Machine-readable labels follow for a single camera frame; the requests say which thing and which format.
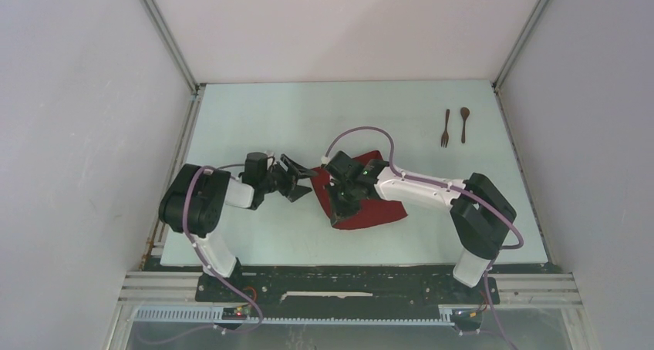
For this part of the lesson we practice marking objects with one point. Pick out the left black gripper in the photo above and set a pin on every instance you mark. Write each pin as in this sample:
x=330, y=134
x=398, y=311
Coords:
x=297, y=191

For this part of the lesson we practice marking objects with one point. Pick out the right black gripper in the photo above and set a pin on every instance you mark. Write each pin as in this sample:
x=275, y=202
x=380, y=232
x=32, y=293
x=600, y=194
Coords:
x=340, y=213

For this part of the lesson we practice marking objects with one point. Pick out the red cloth napkin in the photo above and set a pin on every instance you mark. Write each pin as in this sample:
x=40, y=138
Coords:
x=373, y=212

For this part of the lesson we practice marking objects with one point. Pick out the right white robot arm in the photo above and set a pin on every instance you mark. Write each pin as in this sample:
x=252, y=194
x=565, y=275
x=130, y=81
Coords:
x=481, y=214

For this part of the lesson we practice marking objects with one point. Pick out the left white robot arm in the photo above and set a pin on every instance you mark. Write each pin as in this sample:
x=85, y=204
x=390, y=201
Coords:
x=193, y=203

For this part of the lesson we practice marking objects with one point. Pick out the brown wooden fork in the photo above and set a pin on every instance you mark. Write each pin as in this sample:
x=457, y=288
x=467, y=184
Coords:
x=444, y=140

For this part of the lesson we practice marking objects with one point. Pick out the brown wooden spoon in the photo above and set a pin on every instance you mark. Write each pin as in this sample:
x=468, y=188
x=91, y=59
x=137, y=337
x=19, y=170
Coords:
x=465, y=113

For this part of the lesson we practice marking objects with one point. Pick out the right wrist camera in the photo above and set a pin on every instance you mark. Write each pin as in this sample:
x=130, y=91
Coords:
x=343, y=169

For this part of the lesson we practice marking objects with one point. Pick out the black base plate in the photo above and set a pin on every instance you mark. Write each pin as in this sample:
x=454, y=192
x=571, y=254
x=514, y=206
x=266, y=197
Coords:
x=357, y=292

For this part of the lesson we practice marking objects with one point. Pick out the white cable duct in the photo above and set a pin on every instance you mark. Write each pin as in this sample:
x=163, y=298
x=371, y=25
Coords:
x=214, y=316

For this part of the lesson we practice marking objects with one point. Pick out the aluminium frame rail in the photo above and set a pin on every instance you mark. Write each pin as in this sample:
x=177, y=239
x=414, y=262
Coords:
x=159, y=288

